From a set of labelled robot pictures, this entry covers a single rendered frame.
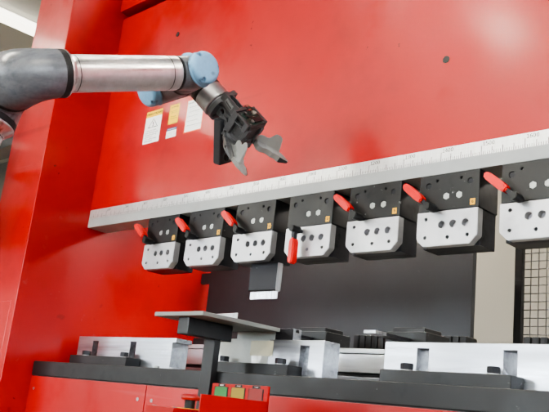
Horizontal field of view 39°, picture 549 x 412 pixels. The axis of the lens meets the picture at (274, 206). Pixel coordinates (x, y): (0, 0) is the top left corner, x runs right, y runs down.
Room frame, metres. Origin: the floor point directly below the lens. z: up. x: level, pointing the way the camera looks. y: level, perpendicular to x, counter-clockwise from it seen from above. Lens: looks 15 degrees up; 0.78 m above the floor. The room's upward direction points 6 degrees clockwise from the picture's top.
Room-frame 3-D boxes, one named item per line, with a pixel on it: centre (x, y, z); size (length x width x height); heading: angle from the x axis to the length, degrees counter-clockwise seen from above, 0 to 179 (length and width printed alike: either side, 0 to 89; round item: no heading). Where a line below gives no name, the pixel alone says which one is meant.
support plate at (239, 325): (1.96, 0.11, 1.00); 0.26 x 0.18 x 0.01; 135
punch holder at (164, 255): (2.37, 0.31, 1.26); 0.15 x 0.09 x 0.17; 45
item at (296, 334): (2.04, -0.02, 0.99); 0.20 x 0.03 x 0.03; 45
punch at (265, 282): (2.07, 0.00, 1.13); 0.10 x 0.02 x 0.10; 45
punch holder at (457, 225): (1.66, -0.40, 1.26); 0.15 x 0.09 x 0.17; 45
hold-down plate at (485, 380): (1.60, -0.38, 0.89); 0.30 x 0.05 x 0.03; 45
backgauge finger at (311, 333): (2.18, -0.12, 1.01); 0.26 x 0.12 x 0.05; 135
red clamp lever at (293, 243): (1.91, -0.06, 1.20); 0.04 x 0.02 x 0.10; 135
